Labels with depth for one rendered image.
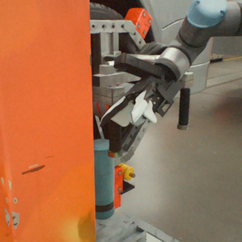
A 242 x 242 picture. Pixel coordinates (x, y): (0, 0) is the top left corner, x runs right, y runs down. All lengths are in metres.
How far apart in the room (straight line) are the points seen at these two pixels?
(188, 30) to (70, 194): 0.45
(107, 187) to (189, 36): 0.55
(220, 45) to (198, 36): 2.75
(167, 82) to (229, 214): 1.46
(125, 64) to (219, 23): 0.22
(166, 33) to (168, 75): 0.75
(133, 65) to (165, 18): 0.81
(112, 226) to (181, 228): 0.53
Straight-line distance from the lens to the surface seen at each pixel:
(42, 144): 0.50
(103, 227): 1.54
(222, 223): 2.05
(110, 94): 0.85
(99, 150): 1.01
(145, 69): 0.74
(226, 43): 3.49
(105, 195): 1.09
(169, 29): 1.54
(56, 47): 0.48
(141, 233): 1.61
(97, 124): 1.29
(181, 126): 1.16
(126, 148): 1.30
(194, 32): 0.77
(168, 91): 0.77
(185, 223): 2.00
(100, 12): 1.22
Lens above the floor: 1.12
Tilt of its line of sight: 17 degrees down
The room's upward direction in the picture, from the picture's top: straight up
